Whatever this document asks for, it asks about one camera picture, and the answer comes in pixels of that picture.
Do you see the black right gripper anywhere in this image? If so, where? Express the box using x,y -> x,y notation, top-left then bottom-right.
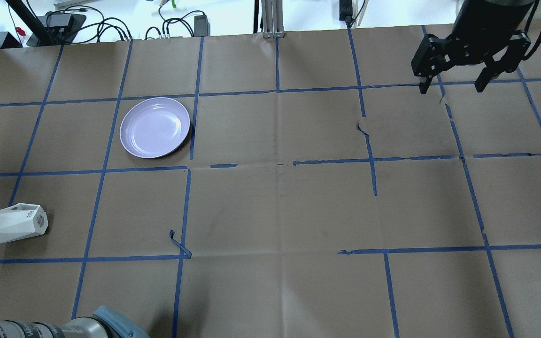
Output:
411,0 -> 534,95

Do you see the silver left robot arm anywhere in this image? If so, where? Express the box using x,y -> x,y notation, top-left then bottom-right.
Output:
0,306 -> 149,338

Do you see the lilac plate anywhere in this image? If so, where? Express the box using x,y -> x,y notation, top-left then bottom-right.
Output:
118,98 -> 191,160

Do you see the black power adapter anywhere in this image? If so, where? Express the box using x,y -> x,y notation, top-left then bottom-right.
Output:
193,14 -> 210,37

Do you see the black monitor stand base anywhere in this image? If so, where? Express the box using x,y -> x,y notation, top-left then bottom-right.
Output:
26,12 -> 86,45

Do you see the red emergency button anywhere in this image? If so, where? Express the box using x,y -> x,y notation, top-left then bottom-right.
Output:
15,26 -> 26,37

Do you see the aluminium frame post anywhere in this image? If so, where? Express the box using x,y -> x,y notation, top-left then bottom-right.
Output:
261,0 -> 285,39

